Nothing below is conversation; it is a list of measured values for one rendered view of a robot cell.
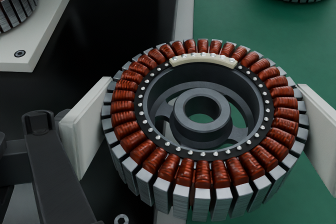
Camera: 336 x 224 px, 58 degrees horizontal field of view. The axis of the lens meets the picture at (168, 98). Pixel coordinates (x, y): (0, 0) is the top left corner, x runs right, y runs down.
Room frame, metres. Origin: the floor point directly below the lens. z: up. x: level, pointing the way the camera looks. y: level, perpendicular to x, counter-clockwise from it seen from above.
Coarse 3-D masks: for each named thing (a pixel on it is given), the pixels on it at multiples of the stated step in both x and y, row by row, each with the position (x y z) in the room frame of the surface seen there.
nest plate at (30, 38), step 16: (48, 0) 0.30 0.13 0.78; (64, 0) 0.31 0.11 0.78; (32, 16) 0.27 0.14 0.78; (48, 16) 0.27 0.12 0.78; (16, 32) 0.24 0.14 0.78; (32, 32) 0.24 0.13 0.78; (48, 32) 0.25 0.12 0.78; (0, 48) 0.22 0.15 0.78; (16, 48) 0.22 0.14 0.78; (32, 48) 0.22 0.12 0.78; (0, 64) 0.20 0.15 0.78; (16, 64) 0.20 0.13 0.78; (32, 64) 0.20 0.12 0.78
